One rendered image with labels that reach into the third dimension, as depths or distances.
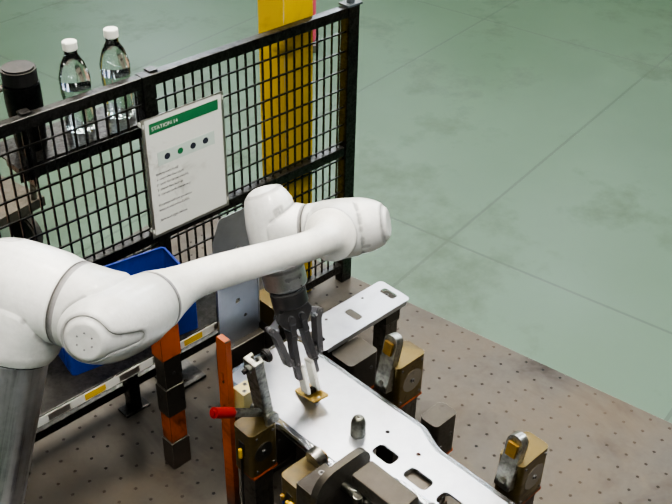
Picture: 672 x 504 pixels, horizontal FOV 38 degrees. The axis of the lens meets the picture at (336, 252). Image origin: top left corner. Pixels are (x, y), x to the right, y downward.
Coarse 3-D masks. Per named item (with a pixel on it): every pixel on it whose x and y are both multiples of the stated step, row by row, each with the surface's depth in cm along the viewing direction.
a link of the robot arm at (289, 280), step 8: (280, 272) 190; (288, 272) 190; (296, 272) 191; (304, 272) 194; (264, 280) 193; (272, 280) 191; (280, 280) 191; (288, 280) 191; (296, 280) 192; (304, 280) 193; (264, 288) 195; (272, 288) 192; (280, 288) 191; (288, 288) 191; (296, 288) 192
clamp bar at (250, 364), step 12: (264, 348) 185; (252, 360) 182; (264, 360) 186; (252, 372) 183; (264, 372) 184; (252, 384) 186; (264, 384) 185; (252, 396) 190; (264, 396) 187; (264, 408) 189; (264, 420) 192
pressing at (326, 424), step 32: (288, 352) 217; (288, 384) 208; (320, 384) 209; (352, 384) 209; (288, 416) 200; (320, 416) 201; (352, 416) 201; (384, 416) 201; (352, 448) 193; (416, 448) 194; (448, 480) 187; (480, 480) 188
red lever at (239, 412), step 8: (216, 408) 181; (224, 408) 182; (232, 408) 184; (240, 408) 187; (248, 408) 189; (256, 408) 191; (216, 416) 181; (224, 416) 182; (232, 416) 184; (240, 416) 186; (248, 416) 188; (256, 416) 190
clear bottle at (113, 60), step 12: (108, 36) 205; (108, 48) 206; (120, 48) 207; (108, 60) 207; (120, 60) 207; (108, 72) 208; (120, 72) 208; (132, 96) 214; (108, 108) 213; (120, 108) 213
